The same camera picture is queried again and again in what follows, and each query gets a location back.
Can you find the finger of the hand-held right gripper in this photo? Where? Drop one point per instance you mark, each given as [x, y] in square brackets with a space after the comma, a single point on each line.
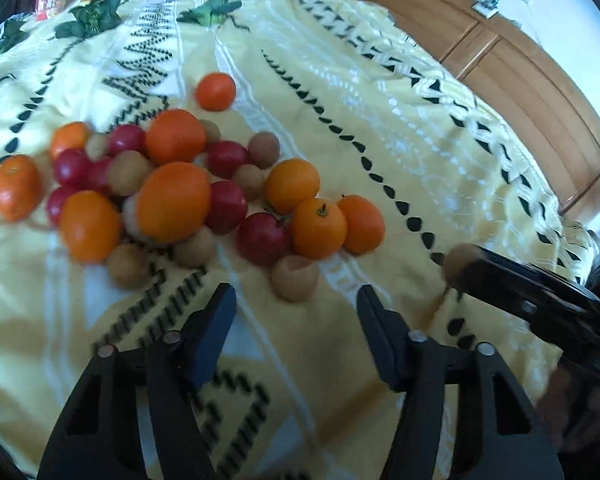
[520, 272]
[505, 305]

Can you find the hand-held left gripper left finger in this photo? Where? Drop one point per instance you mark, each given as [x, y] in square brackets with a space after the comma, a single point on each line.
[212, 330]

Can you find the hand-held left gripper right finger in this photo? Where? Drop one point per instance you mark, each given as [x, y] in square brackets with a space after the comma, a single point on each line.
[382, 340]

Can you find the single brown longan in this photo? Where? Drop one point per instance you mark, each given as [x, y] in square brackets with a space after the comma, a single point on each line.
[459, 265]

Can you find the pile of brown longans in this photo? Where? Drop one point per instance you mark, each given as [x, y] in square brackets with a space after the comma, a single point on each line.
[295, 277]

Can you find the pile of red cherry tomatoes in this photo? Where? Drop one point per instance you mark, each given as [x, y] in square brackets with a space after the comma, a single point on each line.
[262, 240]

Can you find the pile of orange mandarins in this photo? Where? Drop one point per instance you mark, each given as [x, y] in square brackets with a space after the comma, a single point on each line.
[175, 200]

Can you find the small orange mandarin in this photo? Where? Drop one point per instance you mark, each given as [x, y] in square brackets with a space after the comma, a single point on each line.
[215, 91]

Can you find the person's right hand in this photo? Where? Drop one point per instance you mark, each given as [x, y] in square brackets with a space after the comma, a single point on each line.
[575, 410]

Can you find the yellow patterned blanket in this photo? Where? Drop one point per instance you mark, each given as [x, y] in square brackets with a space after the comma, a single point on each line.
[330, 160]

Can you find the wooden headboard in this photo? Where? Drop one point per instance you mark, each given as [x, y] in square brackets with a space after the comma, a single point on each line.
[505, 85]

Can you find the green leafy vegetable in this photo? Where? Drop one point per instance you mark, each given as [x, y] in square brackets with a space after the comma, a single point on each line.
[95, 15]
[210, 10]
[5, 35]

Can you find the red snack box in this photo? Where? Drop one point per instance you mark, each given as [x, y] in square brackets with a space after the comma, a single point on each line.
[50, 0]

